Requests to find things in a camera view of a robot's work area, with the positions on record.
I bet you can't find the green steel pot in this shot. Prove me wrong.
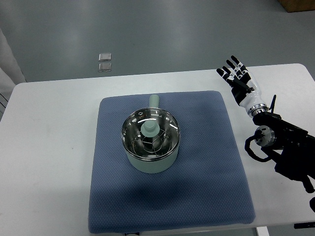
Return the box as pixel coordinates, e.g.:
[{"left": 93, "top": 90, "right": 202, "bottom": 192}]
[{"left": 125, "top": 94, "right": 179, "bottom": 174}]

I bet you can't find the metal floor plate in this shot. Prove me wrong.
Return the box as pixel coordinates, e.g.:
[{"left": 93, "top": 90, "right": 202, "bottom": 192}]
[
  {"left": 98, "top": 62, "right": 112, "bottom": 72},
  {"left": 98, "top": 53, "right": 112, "bottom": 61}
]

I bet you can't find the black bracket under table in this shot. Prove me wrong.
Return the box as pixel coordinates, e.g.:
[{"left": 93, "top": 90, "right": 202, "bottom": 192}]
[{"left": 294, "top": 222, "right": 315, "bottom": 229}]

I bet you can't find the wire steamer rack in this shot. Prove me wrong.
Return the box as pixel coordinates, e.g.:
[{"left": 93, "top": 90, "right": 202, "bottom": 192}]
[{"left": 132, "top": 132, "right": 170, "bottom": 156}]

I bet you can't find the blue quilted mat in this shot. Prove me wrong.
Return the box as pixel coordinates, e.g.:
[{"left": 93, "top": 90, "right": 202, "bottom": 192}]
[{"left": 88, "top": 91, "right": 255, "bottom": 234}]

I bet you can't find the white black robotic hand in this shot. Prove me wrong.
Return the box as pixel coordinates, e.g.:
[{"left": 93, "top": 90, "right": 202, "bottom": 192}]
[{"left": 216, "top": 56, "right": 268, "bottom": 118}]

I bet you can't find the upper metal floor plate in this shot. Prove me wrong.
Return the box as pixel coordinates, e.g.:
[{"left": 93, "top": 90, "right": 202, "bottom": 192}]
[{"left": 98, "top": 53, "right": 112, "bottom": 61}]

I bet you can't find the brown cardboard box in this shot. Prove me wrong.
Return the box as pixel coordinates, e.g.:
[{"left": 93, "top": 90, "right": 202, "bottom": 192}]
[{"left": 278, "top": 0, "right": 315, "bottom": 13}]

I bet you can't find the glass lid green knob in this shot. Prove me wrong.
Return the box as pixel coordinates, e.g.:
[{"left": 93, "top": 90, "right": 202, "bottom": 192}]
[{"left": 121, "top": 108, "right": 180, "bottom": 162}]

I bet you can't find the lower metal floor plate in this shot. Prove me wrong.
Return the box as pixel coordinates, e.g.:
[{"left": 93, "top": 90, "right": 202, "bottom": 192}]
[{"left": 98, "top": 62, "right": 112, "bottom": 72}]

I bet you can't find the white object at left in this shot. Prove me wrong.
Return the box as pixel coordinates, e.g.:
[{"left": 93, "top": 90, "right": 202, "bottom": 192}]
[{"left": 0, "top": 30, "right": 26, "bottom": 118}]

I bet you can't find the white table leg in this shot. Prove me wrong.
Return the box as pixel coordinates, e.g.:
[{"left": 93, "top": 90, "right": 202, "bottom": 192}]
[{"left": 256, "top": 226, "right": 270, "bottom": 236}]

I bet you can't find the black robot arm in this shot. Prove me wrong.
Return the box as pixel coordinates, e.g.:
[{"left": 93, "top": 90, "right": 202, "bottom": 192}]
[{"left": 245, "top": 95, "right": 315, "bottom": 194}]

